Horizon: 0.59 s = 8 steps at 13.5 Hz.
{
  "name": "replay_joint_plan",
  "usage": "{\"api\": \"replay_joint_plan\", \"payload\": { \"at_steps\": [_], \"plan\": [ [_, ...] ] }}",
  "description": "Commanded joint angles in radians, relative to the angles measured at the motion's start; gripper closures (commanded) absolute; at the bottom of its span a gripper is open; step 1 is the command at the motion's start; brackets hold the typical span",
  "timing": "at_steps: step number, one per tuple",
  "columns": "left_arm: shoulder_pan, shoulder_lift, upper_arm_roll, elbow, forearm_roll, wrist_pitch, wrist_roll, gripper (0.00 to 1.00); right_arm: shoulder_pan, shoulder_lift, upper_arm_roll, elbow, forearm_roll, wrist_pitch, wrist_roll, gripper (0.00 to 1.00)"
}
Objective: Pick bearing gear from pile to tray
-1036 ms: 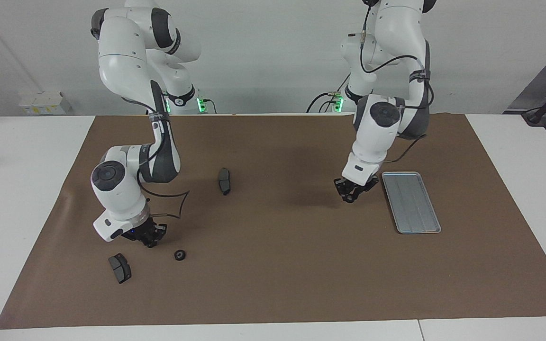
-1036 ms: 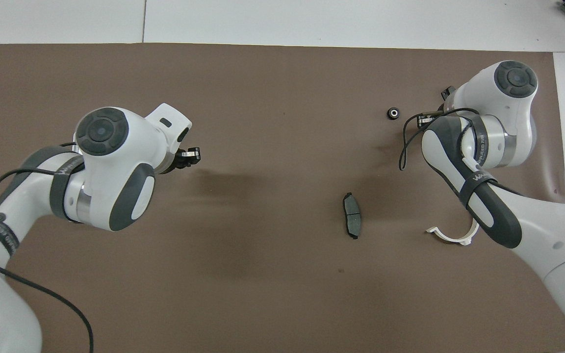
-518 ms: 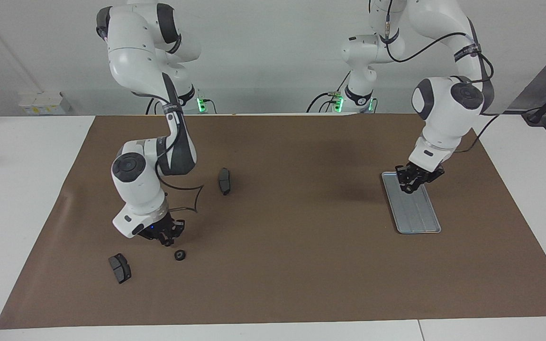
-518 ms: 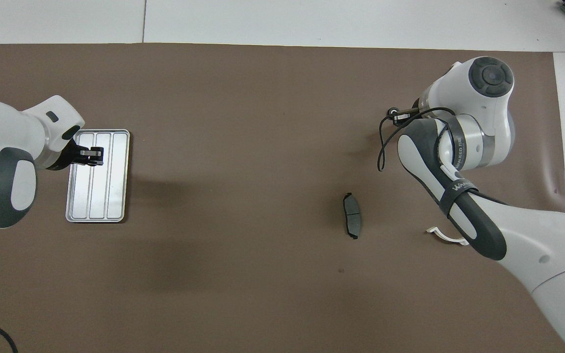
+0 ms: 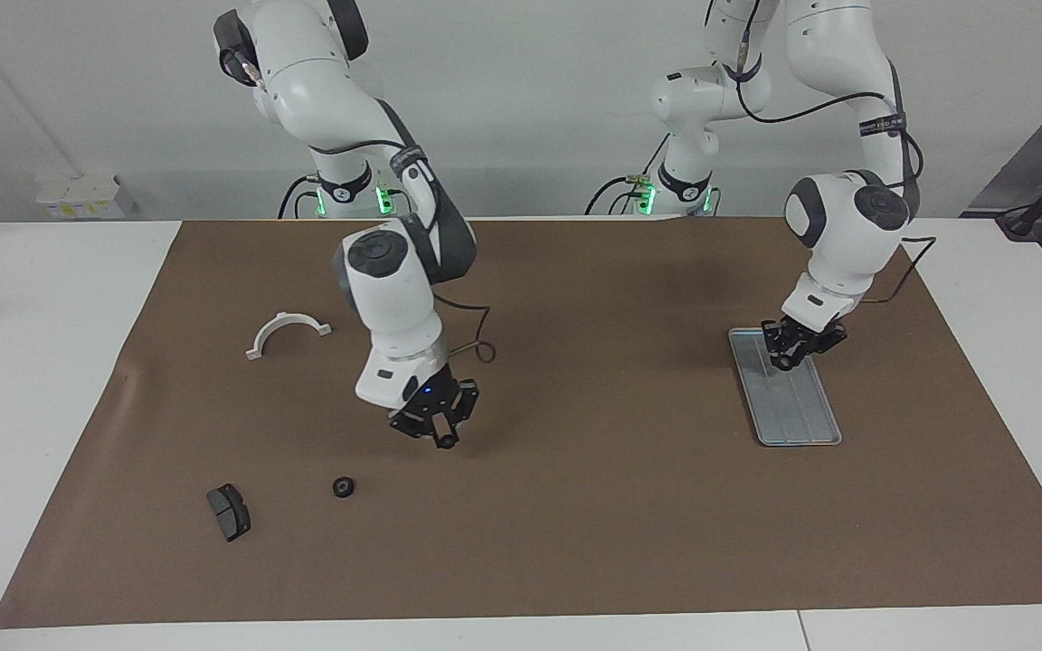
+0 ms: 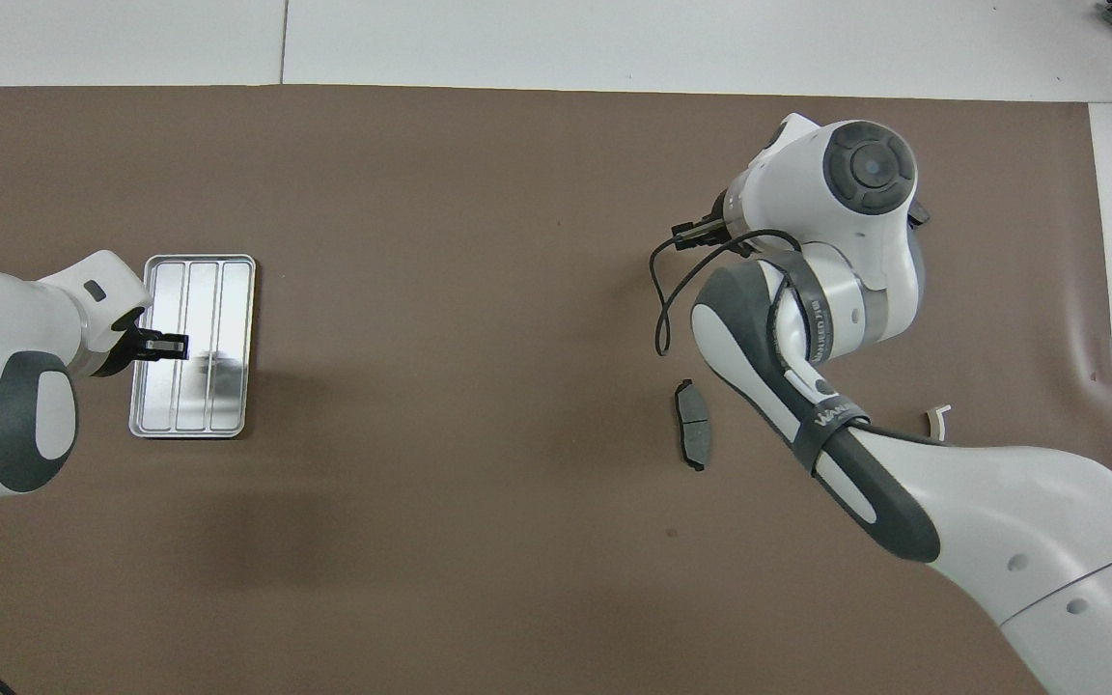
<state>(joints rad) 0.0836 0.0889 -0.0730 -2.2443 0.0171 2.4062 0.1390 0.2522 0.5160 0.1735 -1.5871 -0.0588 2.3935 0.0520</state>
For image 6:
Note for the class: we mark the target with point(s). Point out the white curved plastic bracket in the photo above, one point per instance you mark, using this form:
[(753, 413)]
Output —
[(935, 425)]

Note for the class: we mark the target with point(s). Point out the slim dark brake pad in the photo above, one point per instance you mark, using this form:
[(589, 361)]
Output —
[(693, 425)]

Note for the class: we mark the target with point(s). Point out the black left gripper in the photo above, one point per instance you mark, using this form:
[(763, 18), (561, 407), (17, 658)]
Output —
[(124, 347)]

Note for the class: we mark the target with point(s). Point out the silver metal tray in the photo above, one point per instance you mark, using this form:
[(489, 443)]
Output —
[(228, 290)]

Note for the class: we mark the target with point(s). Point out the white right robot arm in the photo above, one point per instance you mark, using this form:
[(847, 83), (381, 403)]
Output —
[(1000, 521)]

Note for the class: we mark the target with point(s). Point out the brown paper table mat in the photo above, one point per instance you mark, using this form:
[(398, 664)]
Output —
[(479, 290)]

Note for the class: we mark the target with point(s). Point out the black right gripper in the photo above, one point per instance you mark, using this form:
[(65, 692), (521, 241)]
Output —
[(719, 207)]

